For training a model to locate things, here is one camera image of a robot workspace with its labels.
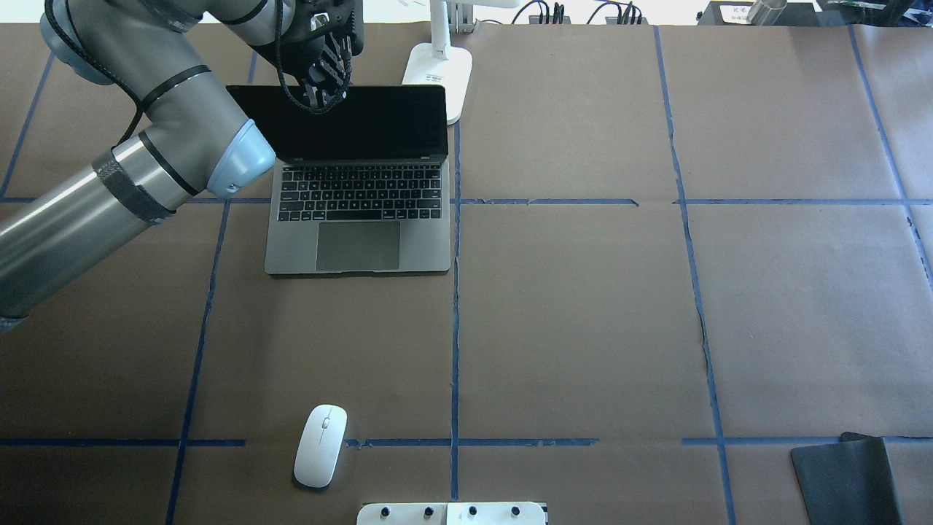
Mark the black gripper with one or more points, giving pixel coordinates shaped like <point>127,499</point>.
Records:
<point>326,75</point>

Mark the grey laptop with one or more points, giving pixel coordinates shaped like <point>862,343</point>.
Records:
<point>362,188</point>

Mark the black mouse pad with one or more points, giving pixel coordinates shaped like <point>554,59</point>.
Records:
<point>848,482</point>

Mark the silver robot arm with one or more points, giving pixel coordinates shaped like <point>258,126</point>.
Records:
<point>187,136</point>

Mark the white desk lamp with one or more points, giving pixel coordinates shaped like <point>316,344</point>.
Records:
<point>438,62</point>

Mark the white computer mouse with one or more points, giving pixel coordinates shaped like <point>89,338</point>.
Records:
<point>321,441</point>

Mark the black box with label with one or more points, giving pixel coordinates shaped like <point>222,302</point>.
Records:
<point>758,13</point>

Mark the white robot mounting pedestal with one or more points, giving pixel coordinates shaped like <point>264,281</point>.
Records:
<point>507,512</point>

